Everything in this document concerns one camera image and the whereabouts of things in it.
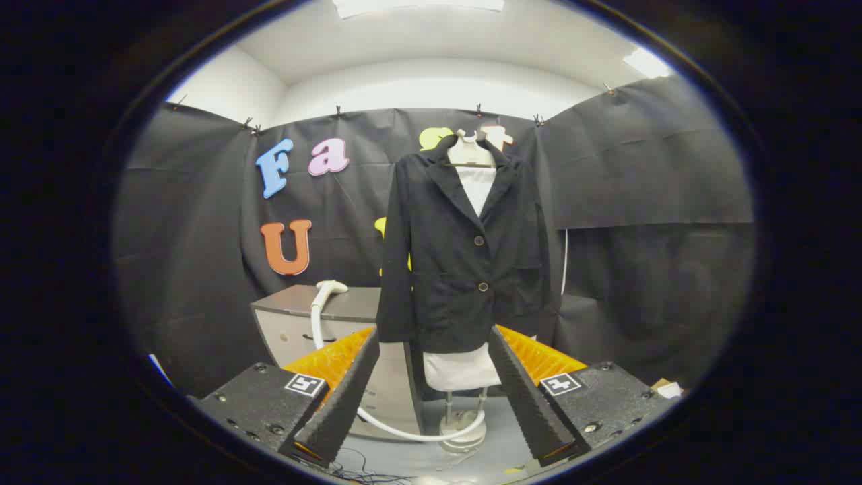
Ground metal mannequin stand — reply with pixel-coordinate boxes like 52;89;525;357
438;387;489;453

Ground black blazer jacket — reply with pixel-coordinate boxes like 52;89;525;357
376;135;560;354

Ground white mannequin torso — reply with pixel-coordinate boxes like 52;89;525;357
423;129;502;393

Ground black backdrop cloth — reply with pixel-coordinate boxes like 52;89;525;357
114;74;755;398

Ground grey cabinet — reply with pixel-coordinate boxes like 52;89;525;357
251;284;425;442

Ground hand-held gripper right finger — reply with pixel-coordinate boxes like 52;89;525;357
488;325;674;469

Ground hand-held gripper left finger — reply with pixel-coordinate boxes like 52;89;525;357
192;327;381;469

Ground small ceiling light panel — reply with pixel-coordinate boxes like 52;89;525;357
623;47;674;79

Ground black floor cables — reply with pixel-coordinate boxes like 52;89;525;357
296;448;418;485

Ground long ceiling light panel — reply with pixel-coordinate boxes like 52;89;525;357
332;0;506;20

